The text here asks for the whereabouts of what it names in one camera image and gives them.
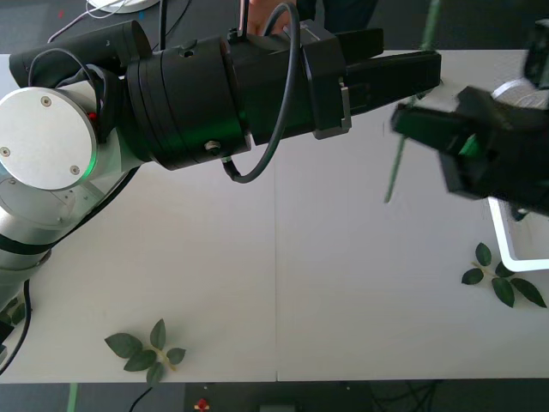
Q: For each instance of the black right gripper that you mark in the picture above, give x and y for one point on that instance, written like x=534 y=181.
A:
x=514 y=171

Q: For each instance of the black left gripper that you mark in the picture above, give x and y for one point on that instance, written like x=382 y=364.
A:
x=274 y=77

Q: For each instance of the red rose green stem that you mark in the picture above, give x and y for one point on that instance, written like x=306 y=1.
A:
x=396 y=159

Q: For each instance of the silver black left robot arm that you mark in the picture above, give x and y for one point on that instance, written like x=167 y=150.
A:
x=47 y=133

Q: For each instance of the person's hand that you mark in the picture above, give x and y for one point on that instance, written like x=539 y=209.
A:
x=261 y=17

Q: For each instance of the shallow white box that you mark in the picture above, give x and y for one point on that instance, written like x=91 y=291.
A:
x=499 y=232

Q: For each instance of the loose green leaf twig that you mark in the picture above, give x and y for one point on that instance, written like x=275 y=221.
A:
x=502 y=292
x=122 y=343

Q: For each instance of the white round base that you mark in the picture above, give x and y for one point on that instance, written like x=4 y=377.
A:
x=128 y=4

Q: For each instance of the small red object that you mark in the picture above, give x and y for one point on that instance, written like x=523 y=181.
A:
x=202 y=404

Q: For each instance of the loose green leaves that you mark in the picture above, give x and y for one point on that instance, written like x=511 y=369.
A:
x=18 y=313

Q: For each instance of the green tape strip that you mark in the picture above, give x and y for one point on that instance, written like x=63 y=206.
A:
x=72 y=397

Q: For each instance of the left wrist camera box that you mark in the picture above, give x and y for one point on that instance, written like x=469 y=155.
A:
x=315 y=33

